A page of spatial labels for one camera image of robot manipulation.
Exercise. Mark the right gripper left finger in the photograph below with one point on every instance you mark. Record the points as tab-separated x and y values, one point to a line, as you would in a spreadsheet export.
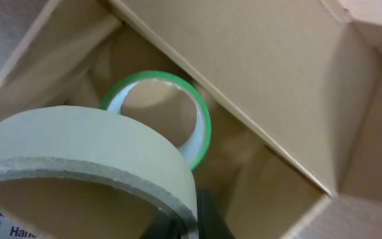
162	227

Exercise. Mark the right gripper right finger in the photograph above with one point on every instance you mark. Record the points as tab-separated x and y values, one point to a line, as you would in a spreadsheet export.
211	224

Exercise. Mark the green tape roll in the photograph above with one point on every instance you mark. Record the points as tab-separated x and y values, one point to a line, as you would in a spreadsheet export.
196	146

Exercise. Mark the cream masking tape roll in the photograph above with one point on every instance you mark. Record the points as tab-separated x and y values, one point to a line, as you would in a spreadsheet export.
88	144

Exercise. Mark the brown cardboard box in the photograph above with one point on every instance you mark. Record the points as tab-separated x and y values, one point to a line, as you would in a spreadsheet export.
295	100

